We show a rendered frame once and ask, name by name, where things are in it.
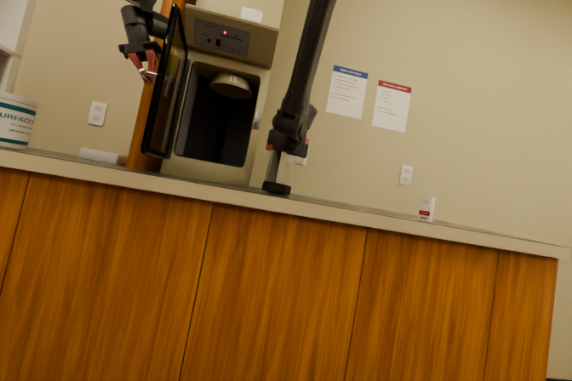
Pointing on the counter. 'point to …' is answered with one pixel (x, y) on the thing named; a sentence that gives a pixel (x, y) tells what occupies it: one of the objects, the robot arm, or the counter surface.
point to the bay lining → (214, 123)
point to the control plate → (207, 30)
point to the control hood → (266, 35)
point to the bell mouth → (231, 86)
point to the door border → (161, 82)
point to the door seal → (163, 84)
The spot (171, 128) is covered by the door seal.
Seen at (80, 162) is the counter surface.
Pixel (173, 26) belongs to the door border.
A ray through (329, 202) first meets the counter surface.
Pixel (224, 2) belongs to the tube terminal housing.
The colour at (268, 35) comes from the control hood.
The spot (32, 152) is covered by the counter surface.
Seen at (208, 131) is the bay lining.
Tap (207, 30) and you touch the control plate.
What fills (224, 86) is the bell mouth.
